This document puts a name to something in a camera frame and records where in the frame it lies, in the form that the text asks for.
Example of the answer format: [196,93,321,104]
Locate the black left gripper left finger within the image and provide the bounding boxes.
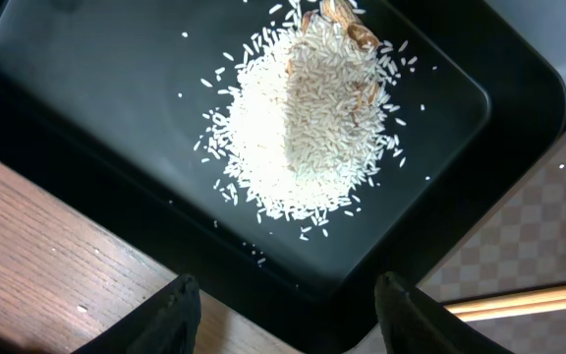
[74,273,201,354]

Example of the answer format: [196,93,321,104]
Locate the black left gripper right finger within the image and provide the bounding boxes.
[374,271,511,354]

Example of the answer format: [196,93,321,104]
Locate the wooden chopstick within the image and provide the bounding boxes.
[446,285,566,314]
[456,299,566,323]

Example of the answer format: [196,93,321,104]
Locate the dark brown serving tray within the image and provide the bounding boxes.
[419,132,566,353]

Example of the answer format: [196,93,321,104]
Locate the white rice pile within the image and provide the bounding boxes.
[193,1,416,242]

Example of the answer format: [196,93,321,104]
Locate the black tray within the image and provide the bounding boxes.
[0,1,566,353]

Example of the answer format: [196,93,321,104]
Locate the clear plastic bin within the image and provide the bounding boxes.
[486,0,566,88]

